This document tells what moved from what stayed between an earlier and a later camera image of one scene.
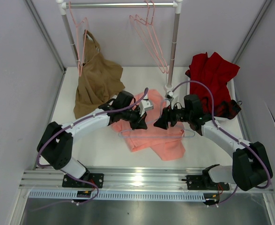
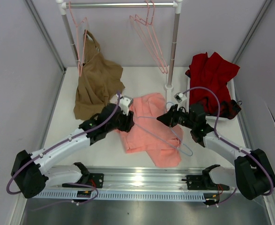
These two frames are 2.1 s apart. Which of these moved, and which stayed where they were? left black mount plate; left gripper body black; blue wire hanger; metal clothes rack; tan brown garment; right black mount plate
Moved: left gripper body black; blue wire hanger
Stayed: metal clothes rack; right black mount plate; tan brown garment; left black mount plate
